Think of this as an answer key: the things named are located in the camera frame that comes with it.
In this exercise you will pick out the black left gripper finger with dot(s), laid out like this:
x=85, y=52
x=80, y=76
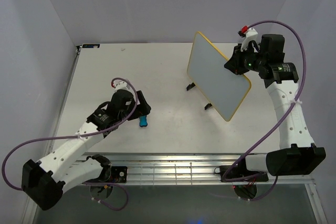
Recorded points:
x=143, y=106
x=141, y=114

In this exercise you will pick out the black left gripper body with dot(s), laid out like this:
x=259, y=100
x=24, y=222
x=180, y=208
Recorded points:
x=126, y=113

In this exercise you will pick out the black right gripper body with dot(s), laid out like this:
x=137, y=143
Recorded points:
x=252, y=61

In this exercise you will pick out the blue whiteboard eraser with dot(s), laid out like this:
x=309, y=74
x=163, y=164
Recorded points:
x=143, y=121

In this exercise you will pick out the yellow framed whiteboard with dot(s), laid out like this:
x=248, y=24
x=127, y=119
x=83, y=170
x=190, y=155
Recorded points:
x=224, y=90

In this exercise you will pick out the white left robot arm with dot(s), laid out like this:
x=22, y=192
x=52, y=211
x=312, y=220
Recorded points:
x=46, y=180

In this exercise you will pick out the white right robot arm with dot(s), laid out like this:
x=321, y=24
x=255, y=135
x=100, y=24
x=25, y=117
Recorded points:
x=297, y=153

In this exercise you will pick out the black left corner label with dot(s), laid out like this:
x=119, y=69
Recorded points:
x=93, y=46

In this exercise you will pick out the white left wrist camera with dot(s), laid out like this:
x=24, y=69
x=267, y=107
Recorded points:
x=120, y=85

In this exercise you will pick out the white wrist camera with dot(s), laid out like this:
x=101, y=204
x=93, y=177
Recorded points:
x=120, y=85
x=249, y=35

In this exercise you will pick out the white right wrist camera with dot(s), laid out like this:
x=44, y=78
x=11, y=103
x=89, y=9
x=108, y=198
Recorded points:
x=249, y=35

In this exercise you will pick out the black wire easel stand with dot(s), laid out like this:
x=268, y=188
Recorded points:
x=199, y=95

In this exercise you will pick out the aluminium table frame rail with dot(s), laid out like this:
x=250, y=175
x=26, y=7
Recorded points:
x=167, y=169

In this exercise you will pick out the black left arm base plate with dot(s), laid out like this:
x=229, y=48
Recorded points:
x=117, y=174

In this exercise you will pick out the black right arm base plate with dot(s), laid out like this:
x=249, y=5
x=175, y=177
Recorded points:
x=240, y=172

